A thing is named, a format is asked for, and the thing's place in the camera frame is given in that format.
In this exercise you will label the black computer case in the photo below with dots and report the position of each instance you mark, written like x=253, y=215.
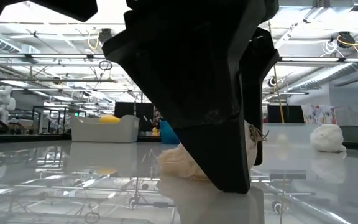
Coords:
x=291, y=113

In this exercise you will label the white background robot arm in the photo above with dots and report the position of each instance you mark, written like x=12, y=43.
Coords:
x=3, y=102

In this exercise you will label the white floral cloth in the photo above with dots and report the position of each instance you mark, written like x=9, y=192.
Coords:
x=319, y=115

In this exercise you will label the white garlic bulb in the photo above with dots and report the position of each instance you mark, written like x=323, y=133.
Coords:
x=328, y=138

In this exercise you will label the brown patterned cloth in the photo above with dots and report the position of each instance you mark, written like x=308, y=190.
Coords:
x=156, y=116

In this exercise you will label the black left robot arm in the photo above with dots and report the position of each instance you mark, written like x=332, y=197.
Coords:
x=73, y=7

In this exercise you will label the beige garlic bulb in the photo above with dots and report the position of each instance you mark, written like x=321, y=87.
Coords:
x=179, y=161

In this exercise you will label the yellow lemon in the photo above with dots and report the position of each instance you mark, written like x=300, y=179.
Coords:
x=109, y=119

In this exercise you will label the black background panel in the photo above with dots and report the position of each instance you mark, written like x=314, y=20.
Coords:
x=145, y=115
x=124, y=109

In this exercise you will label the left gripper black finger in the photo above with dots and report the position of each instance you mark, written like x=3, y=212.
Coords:
x=259, y=62
x=197, y=93

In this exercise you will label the grey background box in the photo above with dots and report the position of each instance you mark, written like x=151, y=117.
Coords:
x=353, y=133

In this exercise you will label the black aluminium table frame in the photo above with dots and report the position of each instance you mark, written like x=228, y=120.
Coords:
x=11, y=138

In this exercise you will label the teal plastic basket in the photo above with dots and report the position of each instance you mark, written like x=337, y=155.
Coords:
x=166, y=133

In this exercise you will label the white plastic basket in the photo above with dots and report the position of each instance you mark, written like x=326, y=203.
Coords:
x=104, y=132

